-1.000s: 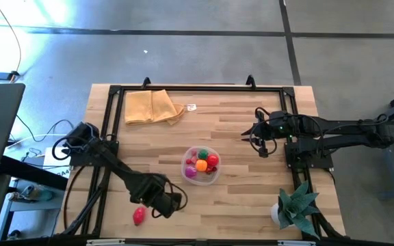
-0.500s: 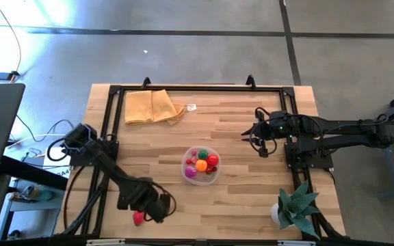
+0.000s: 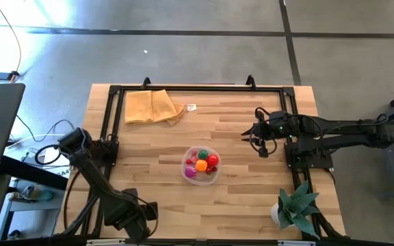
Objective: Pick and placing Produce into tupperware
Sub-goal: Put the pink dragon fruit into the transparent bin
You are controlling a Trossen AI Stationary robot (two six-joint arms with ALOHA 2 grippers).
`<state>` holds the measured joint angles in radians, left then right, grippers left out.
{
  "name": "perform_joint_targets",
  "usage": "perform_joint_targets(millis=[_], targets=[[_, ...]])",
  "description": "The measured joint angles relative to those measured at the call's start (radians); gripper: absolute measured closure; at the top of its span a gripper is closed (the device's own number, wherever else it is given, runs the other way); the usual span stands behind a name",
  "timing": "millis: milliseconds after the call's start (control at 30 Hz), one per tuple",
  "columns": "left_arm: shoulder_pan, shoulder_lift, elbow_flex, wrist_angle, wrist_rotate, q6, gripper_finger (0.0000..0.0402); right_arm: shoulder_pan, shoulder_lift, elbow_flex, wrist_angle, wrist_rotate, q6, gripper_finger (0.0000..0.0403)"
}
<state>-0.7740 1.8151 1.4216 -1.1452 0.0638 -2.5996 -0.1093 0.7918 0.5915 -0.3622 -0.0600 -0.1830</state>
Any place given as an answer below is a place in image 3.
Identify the green toy bell pepper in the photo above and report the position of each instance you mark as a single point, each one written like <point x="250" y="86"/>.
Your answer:
<point x="202" y="154"/>

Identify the white plant pot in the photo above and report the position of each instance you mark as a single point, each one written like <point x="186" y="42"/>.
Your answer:
<point x="275" y="213"/>

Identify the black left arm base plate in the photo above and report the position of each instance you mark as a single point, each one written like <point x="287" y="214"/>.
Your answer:
<point x="111" y="159"/>

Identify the light blue shelf rack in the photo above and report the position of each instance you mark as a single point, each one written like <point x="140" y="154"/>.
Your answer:
<point x="29" y="205"/>

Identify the silver metal bracket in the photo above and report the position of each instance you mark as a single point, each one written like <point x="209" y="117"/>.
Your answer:
<point x="105" y="242"/>
<point x="294" y="243"/>

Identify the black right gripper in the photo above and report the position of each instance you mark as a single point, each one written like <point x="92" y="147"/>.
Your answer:
<point x="279" y="131"/>

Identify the black desk beam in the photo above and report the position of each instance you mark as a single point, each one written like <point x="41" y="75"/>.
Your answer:
<point x="29" y="172"/>

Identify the black frame hook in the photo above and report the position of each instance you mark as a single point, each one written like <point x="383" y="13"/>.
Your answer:
<point x="146" y="82"/>
<point x="250" y="81"/>

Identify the orange toy fruit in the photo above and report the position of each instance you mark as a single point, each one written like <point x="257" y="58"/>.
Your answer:
<point x="201" y="165"/>

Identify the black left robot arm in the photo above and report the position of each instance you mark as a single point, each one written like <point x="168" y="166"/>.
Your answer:
<point x="94" y="177"/>

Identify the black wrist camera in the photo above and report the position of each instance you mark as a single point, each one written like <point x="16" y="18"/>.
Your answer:
<point x="151" y="210"/>
<point x="263" y="151"/>

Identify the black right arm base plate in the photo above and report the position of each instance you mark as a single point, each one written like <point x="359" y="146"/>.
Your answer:
<point x="323" y="160"/>

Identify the folded yellow cloth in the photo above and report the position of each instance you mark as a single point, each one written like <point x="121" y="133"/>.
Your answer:
<point x="149" y="107"/>

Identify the green artificial succulent plant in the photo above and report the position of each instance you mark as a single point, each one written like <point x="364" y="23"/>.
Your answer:
<point x="294" y="208"/>

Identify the purple toy onion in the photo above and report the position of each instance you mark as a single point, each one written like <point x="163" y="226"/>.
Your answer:
<point x="190" y="172"/>

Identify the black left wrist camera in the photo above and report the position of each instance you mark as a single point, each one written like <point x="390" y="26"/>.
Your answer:
<point x="151" y="210"/>

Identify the clear plastic tupperware container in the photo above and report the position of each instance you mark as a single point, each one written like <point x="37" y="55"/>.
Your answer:
<point x="200" y="182"/>

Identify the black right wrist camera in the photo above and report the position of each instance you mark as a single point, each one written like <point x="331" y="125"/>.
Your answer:
<point x="263" y="151"/>

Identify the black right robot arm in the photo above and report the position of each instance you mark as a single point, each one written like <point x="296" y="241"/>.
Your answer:
<point x="347" y="124"/>

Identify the small white paper tag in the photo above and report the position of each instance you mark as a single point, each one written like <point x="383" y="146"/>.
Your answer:
<point x="191" y="107"/>

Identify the red toy tomato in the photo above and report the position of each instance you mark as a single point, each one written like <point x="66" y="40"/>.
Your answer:
<point x="212" y="160"/>

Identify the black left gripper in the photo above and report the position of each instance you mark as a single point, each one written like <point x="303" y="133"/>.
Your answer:
<point x="125" y="215"/>

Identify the small white bottle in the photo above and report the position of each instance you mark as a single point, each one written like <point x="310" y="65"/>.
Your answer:
<point x="11" y="196"/>

